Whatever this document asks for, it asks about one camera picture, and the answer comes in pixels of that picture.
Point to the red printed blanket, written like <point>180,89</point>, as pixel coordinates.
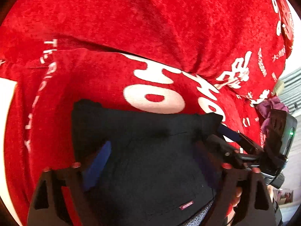
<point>117,28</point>

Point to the grey slatted panel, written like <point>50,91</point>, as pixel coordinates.
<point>291,91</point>

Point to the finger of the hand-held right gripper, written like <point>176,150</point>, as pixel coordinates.
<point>218,143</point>
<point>231,134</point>

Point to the person's right hand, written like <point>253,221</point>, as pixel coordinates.
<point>236,196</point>

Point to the purple cloth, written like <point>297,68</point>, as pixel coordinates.
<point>270,109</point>

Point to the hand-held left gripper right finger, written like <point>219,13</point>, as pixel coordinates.
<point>205,161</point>

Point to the black pants with grey waistband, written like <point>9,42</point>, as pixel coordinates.
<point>152,146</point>

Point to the pale green cloth item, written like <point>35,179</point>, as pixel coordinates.
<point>279,87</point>

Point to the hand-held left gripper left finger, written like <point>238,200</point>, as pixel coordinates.
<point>98,163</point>

